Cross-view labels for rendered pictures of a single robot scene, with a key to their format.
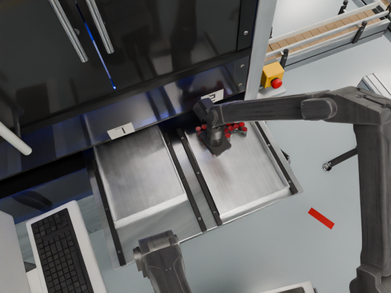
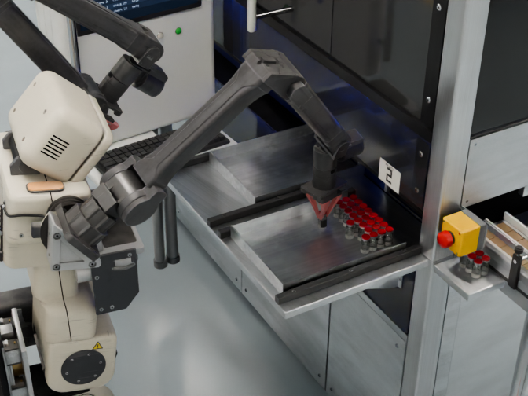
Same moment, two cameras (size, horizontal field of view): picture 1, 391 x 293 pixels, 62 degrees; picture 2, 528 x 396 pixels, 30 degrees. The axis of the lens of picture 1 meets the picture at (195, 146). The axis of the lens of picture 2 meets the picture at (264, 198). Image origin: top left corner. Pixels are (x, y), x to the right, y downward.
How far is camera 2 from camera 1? 2.01 m
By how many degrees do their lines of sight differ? 54
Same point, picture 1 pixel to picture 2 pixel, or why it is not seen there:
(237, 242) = not seen: outside the picture
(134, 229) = (204, 174)
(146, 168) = (287, 174)
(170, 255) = (137, 27)
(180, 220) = (221, 206)
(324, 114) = not seen: hidden behind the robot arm
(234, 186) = (277, 247)
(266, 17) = (446, 97)
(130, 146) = not seen: hidden behind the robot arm
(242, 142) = (350, 251)
